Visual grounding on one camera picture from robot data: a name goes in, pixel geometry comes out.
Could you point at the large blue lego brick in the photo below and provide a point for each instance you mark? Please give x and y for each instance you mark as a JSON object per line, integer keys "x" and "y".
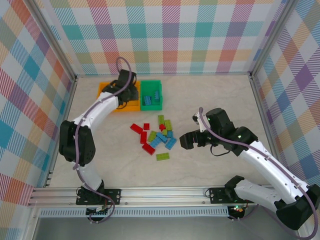
{"x": 147, "y": 100}

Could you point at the small blue lego brick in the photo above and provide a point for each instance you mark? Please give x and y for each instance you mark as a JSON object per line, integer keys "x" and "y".
{"x": 170, "y": 134}

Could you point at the small lime green lego brick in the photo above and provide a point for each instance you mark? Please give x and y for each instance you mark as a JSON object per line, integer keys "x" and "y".
{"x": 165, "y": 132}

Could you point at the long red lego brick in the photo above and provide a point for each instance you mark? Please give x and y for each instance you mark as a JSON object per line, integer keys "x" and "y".
{"x": 136, "y": 128}

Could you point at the small red lego brick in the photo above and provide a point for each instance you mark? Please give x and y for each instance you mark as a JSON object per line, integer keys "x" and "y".
{"x": 146, "y": 126}

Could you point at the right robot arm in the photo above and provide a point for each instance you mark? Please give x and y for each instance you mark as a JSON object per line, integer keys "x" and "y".
{"x": 295, "y": 212}

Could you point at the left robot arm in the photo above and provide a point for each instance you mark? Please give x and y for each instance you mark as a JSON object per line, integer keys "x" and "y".
{"x": 75, "y": 142}

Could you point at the orange plastic bin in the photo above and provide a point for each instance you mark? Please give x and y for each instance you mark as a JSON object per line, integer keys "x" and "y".
{"x": 132, "y": 108}
{"x": 101, "y": 88}

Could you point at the green plastic bin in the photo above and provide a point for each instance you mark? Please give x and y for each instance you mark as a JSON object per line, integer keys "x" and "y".
{"x": 150, "y": 108}

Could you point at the flat lime green lego plate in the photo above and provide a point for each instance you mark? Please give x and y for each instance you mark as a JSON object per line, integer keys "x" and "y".
{"x": 163, "y": 156}

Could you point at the small red lego cube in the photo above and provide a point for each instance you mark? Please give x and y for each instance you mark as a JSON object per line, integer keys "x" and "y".
{"x": 162, "y": 127}

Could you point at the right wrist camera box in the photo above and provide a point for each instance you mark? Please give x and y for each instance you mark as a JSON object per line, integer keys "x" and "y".
{"x": 198, "y": 120}

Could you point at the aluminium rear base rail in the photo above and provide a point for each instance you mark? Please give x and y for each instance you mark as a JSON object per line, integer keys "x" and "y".
{"x": 162, "y": 75}

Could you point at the aluminium side base rail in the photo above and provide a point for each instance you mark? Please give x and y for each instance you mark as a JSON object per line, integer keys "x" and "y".
{"x": 69, "y": 100}
{"x": 263, "y": 112}

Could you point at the wide aluminium mounting rail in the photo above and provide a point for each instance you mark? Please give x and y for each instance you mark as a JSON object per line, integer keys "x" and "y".
{"x": 162, "y": 195}

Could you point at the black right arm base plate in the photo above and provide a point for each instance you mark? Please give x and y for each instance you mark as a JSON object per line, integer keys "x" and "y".
{"x": 217, "y": 196}

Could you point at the aluminium frame post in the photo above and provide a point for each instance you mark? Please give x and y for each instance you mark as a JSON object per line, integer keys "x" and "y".
{"x": 53, "y": 41}
{"x": 31, "y": 225}
{"x": 273, "y": 37}

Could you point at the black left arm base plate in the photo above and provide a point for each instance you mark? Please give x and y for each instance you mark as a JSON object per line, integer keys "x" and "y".
{"x": 115, "y": 196}

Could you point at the aluminium lower frame post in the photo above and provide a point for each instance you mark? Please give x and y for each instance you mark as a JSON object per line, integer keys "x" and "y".
{"x": 31, "y": 225}

